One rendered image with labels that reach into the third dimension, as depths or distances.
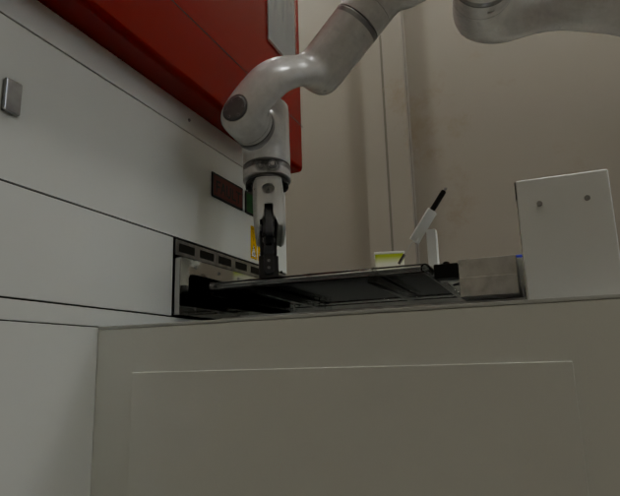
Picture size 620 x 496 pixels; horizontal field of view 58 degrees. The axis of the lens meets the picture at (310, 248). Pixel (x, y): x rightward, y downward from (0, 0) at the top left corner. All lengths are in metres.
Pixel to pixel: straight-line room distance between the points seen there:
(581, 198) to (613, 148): 3.08
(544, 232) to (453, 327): 0.15
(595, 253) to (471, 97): 3.33
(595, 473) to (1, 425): 0.59
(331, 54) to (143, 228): 0.44
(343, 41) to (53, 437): 0.75
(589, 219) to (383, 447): 0.32
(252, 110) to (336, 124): 3.25
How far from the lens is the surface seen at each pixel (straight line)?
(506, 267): 0.84
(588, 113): 3.83
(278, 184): 0.94
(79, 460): 0.79
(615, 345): 0.59
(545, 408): 0.59
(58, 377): 0.75
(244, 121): 0.94
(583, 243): 0.66
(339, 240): 3.90
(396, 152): 3.82
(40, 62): 0.81
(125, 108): 0.91
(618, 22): 1.07
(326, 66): 1.02
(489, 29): 1.11
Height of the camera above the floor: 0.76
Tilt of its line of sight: 12 degrees up
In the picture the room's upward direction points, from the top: 2 degrees counter-clockwise
